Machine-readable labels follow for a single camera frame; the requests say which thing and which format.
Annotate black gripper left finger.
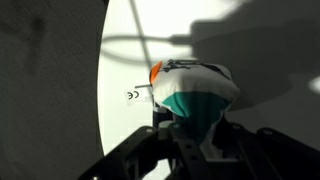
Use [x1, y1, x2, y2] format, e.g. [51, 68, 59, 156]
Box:
[78, 120, 188, 180]

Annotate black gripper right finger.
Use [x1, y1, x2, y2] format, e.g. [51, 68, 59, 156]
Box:
[206, 120, 320, 180]

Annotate white teal fabric pouch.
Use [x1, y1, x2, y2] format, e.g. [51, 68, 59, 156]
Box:
[148, 59, 241, 148]

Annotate white CE label tag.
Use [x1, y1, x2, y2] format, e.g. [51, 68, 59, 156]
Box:
[125, 83, 155, 107]

